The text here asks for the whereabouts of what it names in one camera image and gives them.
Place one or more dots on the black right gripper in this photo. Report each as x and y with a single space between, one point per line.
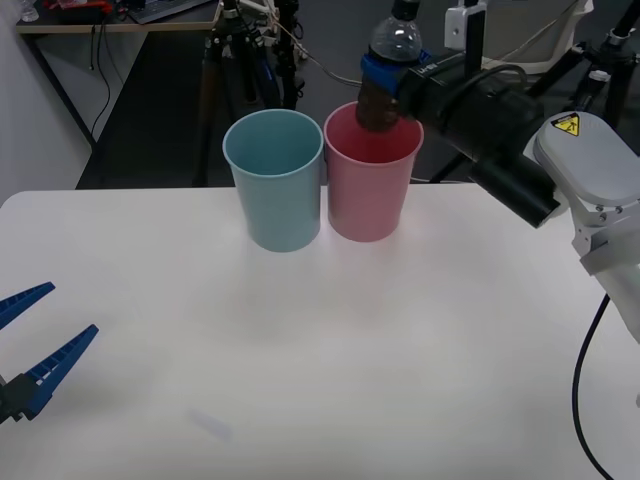
430 85

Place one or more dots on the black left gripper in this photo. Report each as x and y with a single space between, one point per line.
7 402

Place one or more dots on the dark drink bottle black cap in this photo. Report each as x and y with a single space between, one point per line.
395 40

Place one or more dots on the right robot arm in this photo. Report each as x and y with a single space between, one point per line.
575 165

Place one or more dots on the pink plastic bin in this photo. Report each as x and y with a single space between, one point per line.
365 200

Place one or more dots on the white plastic container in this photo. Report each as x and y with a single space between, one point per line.
560 45

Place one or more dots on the pale blue plastic bin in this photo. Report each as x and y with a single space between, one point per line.
280 210

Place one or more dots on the dark desk with wooden edge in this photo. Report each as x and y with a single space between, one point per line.
175 26

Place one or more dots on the dark laptop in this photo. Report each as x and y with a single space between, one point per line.
165 10

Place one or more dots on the clear plastic bottle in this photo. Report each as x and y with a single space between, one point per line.
28 9

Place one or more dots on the red object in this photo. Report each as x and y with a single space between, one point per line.
75 5

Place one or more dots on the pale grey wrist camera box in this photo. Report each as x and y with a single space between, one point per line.
457 25

